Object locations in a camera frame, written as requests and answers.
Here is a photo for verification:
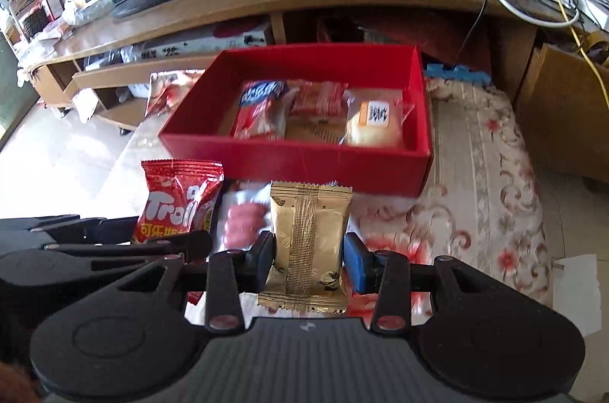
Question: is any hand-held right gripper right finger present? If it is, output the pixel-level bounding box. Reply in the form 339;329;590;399
343;233;521;334

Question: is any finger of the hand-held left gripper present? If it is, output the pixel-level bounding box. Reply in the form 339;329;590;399
45;230;212;263
0;215;139;251

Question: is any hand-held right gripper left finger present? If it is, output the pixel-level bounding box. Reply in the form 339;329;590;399
107;233;277;333

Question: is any red gummy candy packet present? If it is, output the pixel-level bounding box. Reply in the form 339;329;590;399
137;158;225;246

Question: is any white sausage packet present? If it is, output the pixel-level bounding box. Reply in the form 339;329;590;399
212;179;277;254

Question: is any gold foil packet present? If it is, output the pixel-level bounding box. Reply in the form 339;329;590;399
257;181;354;314

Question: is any red cardboard box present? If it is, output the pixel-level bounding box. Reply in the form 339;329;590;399
158;43;435;198

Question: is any steamed bun packet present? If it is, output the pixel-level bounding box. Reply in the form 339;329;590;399
339;88;416;147

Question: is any orange bread packet blue label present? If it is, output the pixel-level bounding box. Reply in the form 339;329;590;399
230;79;292;142

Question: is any red cake packet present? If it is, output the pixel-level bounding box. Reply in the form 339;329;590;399
288;80;350;125

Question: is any floral tablecloth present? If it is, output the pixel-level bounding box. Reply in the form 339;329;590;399
133;77;555;323

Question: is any floral printed bag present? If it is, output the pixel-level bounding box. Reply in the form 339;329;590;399
145;70;206;118

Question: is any silver media player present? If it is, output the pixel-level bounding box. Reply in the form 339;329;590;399
138;27;274;61

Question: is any blue plastic item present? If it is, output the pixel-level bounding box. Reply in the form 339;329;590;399
426;62;491;84

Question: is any white paper sheet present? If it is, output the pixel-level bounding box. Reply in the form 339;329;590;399
552;254;600;334

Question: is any dark woven basket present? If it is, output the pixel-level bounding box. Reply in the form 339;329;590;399
19;10;51;42

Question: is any brown tape roll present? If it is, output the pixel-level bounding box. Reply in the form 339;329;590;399
581;29;609;66

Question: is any yellow cable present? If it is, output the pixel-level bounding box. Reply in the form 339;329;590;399
397;0;609;109

